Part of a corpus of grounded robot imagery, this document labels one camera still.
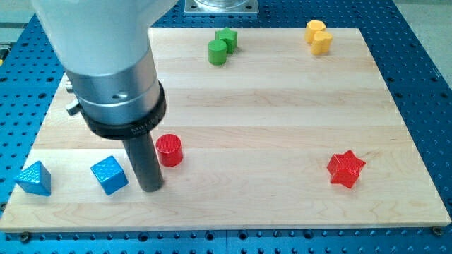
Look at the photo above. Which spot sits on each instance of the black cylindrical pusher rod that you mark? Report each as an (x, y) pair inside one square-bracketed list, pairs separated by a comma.
[(144, 161)]

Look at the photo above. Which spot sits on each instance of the red cylinder block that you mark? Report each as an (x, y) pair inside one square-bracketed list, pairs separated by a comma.
[(169, 148)]

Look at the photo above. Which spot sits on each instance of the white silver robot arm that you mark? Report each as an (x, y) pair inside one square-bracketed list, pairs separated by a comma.
[(105, 50)]

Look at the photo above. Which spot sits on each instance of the blue cube block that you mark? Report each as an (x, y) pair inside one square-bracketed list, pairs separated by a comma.
[(110, 175)]

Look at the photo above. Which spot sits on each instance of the blue triangular prism block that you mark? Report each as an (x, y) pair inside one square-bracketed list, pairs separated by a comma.
[(35, 179)]

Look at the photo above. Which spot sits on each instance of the light wooden board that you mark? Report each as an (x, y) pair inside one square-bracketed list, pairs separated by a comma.
[(257, 136)]

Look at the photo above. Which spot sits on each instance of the green cylinder block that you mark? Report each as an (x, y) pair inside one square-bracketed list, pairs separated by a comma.
[(217, 52)]

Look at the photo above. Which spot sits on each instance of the green star block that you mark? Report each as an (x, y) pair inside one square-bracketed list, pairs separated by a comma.
[(230, 37)]

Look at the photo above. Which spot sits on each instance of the silver robot mounting plate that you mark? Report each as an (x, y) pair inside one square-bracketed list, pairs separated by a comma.
[(221, 6)]

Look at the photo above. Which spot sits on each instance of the red star block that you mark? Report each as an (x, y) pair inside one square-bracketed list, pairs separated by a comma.
[(345, 168)]

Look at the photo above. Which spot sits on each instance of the yellow heart block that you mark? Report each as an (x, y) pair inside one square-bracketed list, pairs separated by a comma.
[(321, 42)]

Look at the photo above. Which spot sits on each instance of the yellow hexagon block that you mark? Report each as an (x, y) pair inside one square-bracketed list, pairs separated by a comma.
[(312, 27)]

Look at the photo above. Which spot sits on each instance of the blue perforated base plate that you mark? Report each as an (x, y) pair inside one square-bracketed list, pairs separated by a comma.
[(411, 45)]

